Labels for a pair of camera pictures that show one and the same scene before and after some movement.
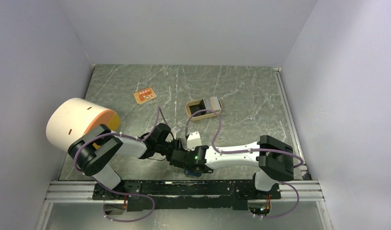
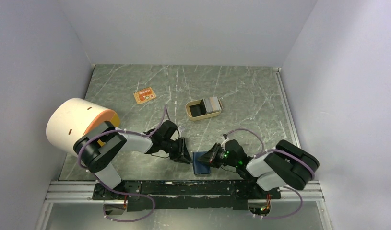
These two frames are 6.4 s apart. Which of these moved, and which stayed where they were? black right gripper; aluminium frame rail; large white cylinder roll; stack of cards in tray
Moved: black right gripper
Stayed: stack of cards in tray; aluminium frame rail; large white cylinder roll
